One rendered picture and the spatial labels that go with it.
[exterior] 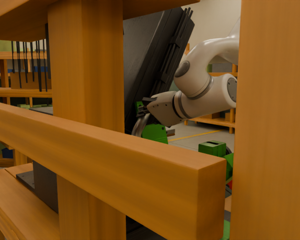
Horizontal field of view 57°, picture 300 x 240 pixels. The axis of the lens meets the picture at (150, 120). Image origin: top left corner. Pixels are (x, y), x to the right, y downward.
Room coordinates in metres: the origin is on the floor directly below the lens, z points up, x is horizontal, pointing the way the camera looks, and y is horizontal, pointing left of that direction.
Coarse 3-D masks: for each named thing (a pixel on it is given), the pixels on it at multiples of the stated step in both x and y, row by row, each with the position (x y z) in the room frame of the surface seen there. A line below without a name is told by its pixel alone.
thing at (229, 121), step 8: (208, 64) 7.12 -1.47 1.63; (216, 64) 6.89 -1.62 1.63; (224, 64) 6.69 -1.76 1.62; (232, 64) 6.45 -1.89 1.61; (208, 72) 7.13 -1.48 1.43; (216, 72) 6.80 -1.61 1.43; (224, 72) 6.62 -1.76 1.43; (232, 72) 6.44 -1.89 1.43; (216, 112) 7.10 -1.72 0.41; (232, 112) 6.41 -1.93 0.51; (200, 120) 7.09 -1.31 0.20; (208, 120) 6.89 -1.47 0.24; (216, 120) 6.76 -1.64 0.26; (224, 120) 6.72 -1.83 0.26; (232, 120) 6.41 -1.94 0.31; (232, 128) 6.42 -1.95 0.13
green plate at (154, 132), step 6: (138, 102) 0.94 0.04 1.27; (150, 126) 0.94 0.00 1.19; (156, 126) 0.96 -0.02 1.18; (162, 126) 0.98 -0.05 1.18; (144, 132) 0.92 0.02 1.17; (150, 132) 0.94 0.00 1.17; (156, 132) 0.95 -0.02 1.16; (162, 132) 0.97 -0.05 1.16; (144, 138) 0.91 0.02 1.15; (150, 138) 0.93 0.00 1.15; (156, 138) 0.95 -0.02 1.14; (162, 138) 0.97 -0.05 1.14
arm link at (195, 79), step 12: (228, 36) 0.74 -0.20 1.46; (192, 48) 0.69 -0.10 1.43; (204, 48) 0.66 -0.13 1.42; (216, 48) 0.66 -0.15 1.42; (228, 48) 0.68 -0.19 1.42; (192, 60) 0.65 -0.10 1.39; (204, 60) 0.64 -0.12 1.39; (228, 60) 0.75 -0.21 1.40; (180, 72) 0.65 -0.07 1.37; (192, 72) 0.64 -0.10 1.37; (204, 72) 0.65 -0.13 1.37; (180, 84) 0.65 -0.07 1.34; (192, 84) 0.64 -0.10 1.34; (204, 84) 0.65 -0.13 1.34; (192, 96) 0.66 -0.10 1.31
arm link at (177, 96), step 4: (180, 92) 0.74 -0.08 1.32; (176, 96) 0.74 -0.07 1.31; (180, 96) 0.72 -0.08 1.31; (176, 100) 0.73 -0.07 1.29; (180, 100) 0.72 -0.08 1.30; (176, 104) 0.73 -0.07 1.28; (180, 104) 0.72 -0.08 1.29; (176, 108) 0.73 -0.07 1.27; (180, 108) 0.72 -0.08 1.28; (180, 112) 0.72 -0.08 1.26; (184, 112) 0.72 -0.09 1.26; (180, 116) 0.73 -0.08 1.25; (184, 116) 0.73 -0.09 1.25; (188, 116) 0.72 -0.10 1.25
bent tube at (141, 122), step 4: (140, 108) 0.88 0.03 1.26; (144, 116) 0.86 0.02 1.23; (148, 116) 0.87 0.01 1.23; (140, 120) 0.85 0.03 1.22; (144, 120) 0.85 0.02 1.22; (136, 124) 0.84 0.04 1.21; (140, 124) 0.84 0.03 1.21; (144, 124) 0.85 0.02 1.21; (136, 128) 0.83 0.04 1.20; (140, 128) 0.83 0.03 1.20; (132, 132) 0.83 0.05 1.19; (136, 132) 0.82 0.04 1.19; (140, 132) 0.83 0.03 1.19; (136, 136) 0.82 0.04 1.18; (140, 136) 0.83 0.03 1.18
